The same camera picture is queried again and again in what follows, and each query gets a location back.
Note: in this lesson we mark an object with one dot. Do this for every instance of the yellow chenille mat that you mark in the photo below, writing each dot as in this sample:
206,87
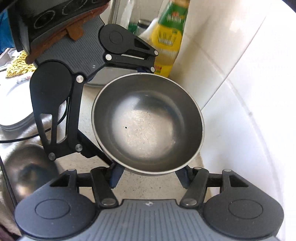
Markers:
19,66

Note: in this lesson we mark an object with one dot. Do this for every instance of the white terry towel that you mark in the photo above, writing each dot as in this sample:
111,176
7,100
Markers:
12,140

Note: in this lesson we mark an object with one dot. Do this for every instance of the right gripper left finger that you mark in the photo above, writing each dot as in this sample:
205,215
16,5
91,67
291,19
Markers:
104,180

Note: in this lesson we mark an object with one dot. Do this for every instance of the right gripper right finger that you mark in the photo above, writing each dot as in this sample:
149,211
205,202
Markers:
194,180

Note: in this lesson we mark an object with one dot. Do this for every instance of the top floral plate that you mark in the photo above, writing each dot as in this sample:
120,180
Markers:
16,105

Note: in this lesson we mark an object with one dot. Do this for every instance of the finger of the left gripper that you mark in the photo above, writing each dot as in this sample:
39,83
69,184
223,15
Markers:
125,50
56,94

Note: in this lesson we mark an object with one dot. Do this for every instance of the large steel bowl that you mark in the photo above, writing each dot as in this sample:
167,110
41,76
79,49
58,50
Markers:
28,168

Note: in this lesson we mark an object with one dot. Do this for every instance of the black gas stove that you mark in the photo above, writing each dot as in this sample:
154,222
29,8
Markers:
32,22

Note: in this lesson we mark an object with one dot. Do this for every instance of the yellow green label oil bottle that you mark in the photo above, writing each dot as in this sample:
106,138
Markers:
167,35

